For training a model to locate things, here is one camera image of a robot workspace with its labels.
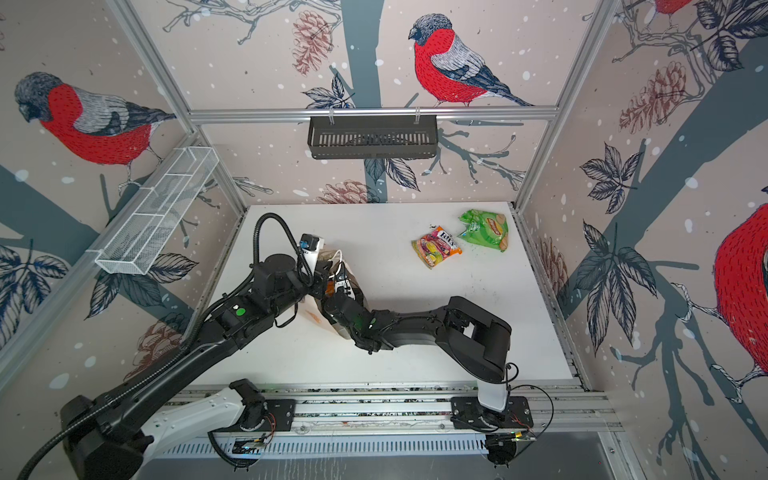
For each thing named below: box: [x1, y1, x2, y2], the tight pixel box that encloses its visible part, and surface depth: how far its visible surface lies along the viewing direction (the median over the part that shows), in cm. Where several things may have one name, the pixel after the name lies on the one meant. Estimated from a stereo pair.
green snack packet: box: [457, 209, 509, 253], surface depth 106 cm
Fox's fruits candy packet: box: [411, 226, 462, 270], surface depth 106 cm
